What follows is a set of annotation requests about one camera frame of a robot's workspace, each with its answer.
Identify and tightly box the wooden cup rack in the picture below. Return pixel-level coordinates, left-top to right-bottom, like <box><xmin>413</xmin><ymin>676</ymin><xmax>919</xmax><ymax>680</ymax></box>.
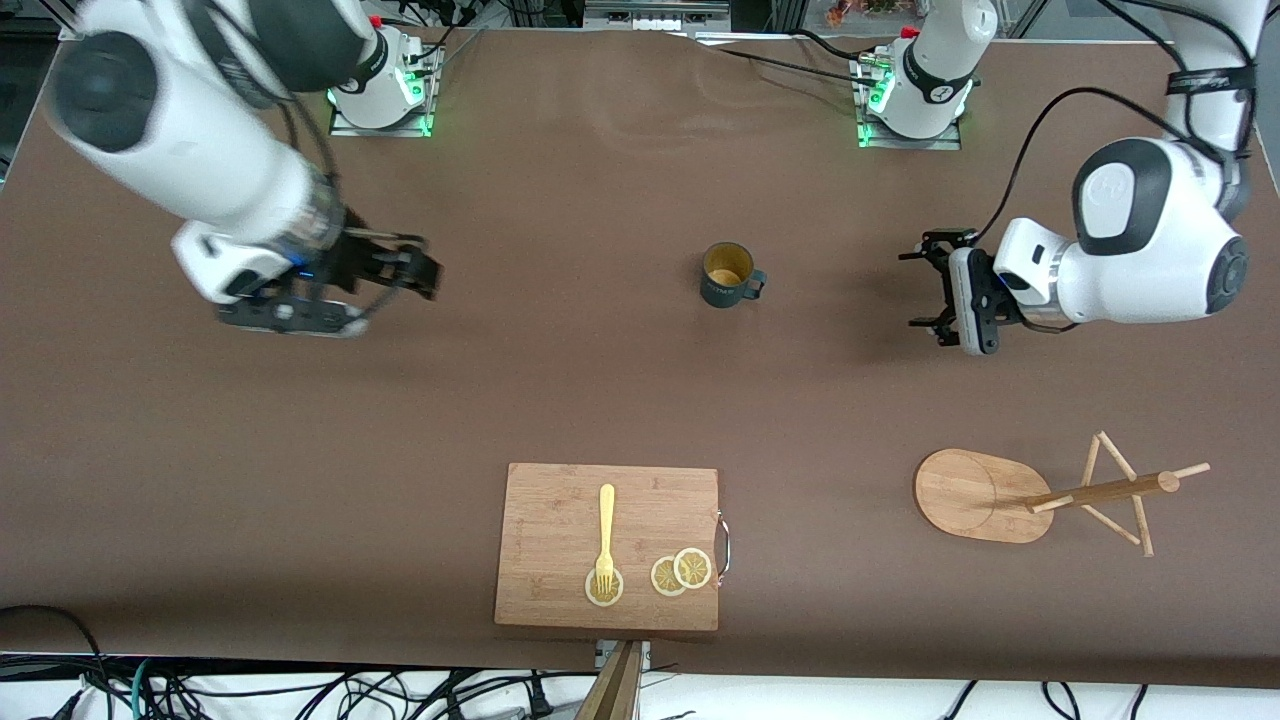
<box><xmin>913</xmin><ymin>430</ymin><xmax>1212</xmax><ymax>559</ymax></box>

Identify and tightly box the wooden post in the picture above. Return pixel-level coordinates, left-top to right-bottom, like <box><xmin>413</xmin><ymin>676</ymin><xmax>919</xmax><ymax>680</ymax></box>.
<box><xmin>573</xmin><ymin>640</ymin><xmax>643</xmax><ymax>720</ymax></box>

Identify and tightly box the brown table cover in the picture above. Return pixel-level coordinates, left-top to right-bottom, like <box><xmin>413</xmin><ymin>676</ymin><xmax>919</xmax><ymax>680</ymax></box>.
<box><xmin>0</xmin><ymin>18</ymin><xmax>1280</xmax><ymax>691</ymax></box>

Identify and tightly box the aluminium profile frame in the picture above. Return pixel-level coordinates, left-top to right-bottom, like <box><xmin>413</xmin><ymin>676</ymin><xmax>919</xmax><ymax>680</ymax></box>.
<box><xmin>0</xmin><ymin>0</ymin><xmax>1280</xmax><ymax>73</ymax></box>

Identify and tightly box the grey metal bracket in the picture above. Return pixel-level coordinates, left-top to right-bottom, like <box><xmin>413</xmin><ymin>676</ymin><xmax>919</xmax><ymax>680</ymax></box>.
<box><xmin>595</xmin><ymin>640</ymin><xmax>652</xmax><ymax>673</ymax></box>

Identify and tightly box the long black table cable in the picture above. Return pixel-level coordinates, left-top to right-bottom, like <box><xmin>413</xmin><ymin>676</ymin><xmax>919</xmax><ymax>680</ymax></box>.
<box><xmin>715</xmin><ymin>46</ymin><xmax>883</xmax><ymax>91</ymax></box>

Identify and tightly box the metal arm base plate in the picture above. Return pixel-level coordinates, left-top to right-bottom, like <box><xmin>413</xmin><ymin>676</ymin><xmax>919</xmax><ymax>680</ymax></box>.
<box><xmin>328</xmin><ymin>45</ymin><xmax>438</xmax><ymax>139</ymax></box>
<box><xmin>855</xmin><ymin>55</ymin><xmax>964</xmax><ymax>152</ymax></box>

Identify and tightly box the teal cup yellow inside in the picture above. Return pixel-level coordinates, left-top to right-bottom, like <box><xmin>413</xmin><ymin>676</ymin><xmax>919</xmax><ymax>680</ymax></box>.
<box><xmin>699</xmin><ymin>242</ymin><xmax>769</xmax><ymax>309</ymax></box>

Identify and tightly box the bamboo cutting board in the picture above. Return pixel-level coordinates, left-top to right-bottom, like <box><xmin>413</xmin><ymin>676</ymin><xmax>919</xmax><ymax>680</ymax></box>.
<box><xmin>494</xmin><ymin>462</ymin><xmax>732</xmax><ymax>633</ymax></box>

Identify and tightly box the thick black cable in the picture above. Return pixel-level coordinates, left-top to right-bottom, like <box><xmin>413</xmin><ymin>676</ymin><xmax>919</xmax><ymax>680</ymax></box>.
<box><xmin>0</xmin><ymin>604</ymin><xmax>113</xmax><ymax>720</ymax></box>

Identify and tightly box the yellow plastic fork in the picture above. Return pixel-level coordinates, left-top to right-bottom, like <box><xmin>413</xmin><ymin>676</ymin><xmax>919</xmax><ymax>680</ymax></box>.
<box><xmin>594</xmin><ymin>484</ymin><xmax>617</xmax><ymax>599</ymax></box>

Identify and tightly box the short black table cable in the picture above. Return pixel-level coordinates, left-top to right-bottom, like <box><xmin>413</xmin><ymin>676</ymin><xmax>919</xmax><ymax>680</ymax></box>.
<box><xmin>793</xmin><ymin>28</ymin><xmax>871</xmax><ymax>63</ymax></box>

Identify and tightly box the white power strip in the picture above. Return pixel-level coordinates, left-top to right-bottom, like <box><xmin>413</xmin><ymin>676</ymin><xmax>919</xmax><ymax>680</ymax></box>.
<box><xmin>585</xmin><ymin>0</ymin><xmax>731</xmax><ymax>31</ymax></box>

